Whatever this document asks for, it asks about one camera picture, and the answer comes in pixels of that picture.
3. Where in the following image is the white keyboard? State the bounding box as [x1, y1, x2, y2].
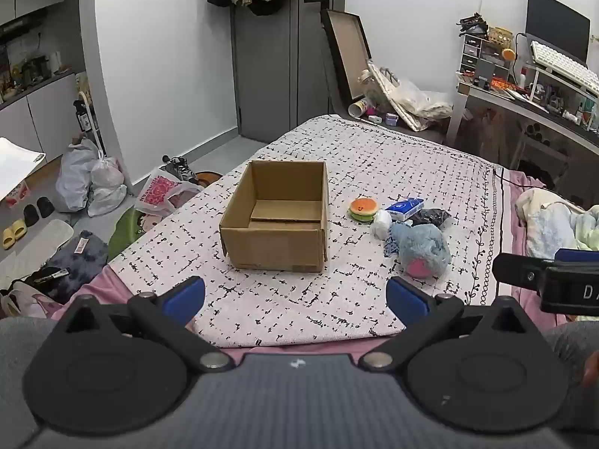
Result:
[530, 40, 599, 97]

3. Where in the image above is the person's right hand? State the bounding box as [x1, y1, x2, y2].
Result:
[582, 350, 599, 387]

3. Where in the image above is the black computer monitor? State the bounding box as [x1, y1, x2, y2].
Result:
[524, 0, 592, 64]

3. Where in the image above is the grey plastic bag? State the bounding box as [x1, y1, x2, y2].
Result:
[55, 137, 102, 213]

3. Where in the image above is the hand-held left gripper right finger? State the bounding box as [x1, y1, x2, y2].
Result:
[359, 276, 546, 372]

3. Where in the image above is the pink patterned plastic bag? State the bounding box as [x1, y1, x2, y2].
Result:
[135, 168, 205, 219]

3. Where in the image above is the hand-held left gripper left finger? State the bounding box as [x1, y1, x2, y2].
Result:
[46, 276, 235, 374]

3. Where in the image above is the wicker basket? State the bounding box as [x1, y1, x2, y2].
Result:
[487, 27, 514, 48]

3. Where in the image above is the white black-patterned blanket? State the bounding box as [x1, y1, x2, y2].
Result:
[107, 114, 505, 348]

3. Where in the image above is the grey drawer organizer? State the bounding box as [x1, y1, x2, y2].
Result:
[459, 34, 511, 80]

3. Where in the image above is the person's leg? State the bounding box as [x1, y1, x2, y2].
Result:
[540, 320, 599, 431]
[0, 317, 64, 449]

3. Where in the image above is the white board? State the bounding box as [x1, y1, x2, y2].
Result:
[0, 137, 48, 202]

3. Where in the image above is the green cartoon mat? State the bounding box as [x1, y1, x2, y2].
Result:
[107, 205, 155, 263]

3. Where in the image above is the pair of grey sneakers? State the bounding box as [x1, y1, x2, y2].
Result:
[161, 154, 200, 183]

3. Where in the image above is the black patterned pouch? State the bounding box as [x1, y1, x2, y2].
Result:
[409, 208, 451, 230]

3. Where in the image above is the pink and white bag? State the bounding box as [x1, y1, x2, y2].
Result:
[0, 281, 62, 320]

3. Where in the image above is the person's left leg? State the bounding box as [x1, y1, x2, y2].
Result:
[0, 317, 64, 449]

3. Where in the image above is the pair of yellow slippers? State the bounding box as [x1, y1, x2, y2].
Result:
[2, 218, 27, 250]

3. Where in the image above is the black spray bottle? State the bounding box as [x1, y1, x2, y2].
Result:
[72, 99, 95, 132]

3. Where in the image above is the grey desk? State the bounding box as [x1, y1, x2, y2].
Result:
[456, 79, 599, 175]

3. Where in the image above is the person's right leg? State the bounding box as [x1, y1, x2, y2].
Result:
[540, 320, 599, 431]

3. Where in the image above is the white monitor stand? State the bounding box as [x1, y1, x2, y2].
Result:
[528, 62, 599, 104]

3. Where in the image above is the blue and white tissue pack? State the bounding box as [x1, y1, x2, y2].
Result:
[384, 197, 426, 222]

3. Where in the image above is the burger plush toy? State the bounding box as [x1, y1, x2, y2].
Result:
[348, 197, 379, 222]

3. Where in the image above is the black framed cork board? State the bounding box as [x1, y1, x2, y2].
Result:
[320, 8, 373, 104]

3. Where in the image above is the grey tie-dye cloth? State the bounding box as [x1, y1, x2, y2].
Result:
[32, 229, 109, 305]

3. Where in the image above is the clear plastic bag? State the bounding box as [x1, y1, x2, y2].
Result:
[367, 60, 455, 132]

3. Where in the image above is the white soft ball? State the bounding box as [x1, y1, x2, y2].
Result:
[373, 210, 393, 239]

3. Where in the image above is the grey kitchen counter cabinet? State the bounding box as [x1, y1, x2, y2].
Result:
[0, 70, 102, 151]

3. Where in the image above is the white floor mat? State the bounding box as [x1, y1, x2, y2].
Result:
[0, 218, 75, 286]

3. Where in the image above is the white plastic bag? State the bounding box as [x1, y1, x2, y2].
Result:
[88, 156, 128, 218]

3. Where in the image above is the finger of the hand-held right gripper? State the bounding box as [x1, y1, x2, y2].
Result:
[554, 248, 599, 263]
[492, 253, 558, 297]

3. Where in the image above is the blue and pink plush toy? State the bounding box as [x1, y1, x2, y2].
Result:
[384, 222, 452, 278]

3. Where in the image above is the cardboard box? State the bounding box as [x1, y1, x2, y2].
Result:
[219, 159, 329, 273]

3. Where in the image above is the light blue quilt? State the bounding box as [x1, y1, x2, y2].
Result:
[515, 188, 599, 259]

